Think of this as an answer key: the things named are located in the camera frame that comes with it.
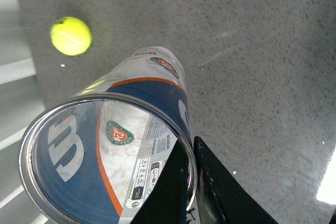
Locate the clear blue tennis ball can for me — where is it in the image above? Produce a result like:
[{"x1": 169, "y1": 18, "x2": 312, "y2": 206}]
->
[{"x1": 19, "y1": 47, "x2": 192, "y2": 223}]

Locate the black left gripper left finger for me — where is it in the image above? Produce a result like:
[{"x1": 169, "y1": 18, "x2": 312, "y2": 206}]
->
[{"x1": 131, "y1": 141, "x2": 197, "y2": 223}]

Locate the left yellow tennis ball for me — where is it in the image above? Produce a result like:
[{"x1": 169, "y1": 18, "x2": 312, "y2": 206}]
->
[{"x1": 50, "y1": 16, "x2": 92, "y2": 56}]

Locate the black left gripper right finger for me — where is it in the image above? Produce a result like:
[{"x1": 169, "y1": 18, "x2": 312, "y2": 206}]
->
[{"x1": 194, "y1": 136, "x2": 277, "y2": 223}]

